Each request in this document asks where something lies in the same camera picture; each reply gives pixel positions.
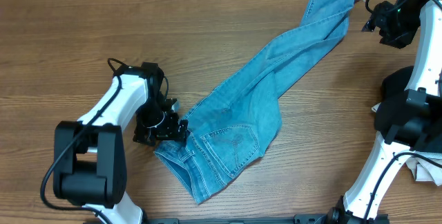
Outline black folded garment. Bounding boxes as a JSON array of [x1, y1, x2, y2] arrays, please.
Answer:
[[374, 65, 442, 154]]

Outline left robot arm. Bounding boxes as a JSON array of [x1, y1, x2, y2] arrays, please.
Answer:
[[40, 62, 188, 223]]

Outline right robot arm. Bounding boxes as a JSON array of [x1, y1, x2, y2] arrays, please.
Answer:
[[317, 0, 441, 223]]

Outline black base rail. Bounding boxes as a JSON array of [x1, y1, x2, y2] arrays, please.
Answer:
[[137, 213, 390, 224]]

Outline blue denim jeans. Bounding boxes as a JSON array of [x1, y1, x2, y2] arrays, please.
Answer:
[[155, 0, 359, 203]]

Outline beige folded cloth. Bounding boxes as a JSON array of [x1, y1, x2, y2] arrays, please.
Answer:
[[372, 103, 441, 186]]

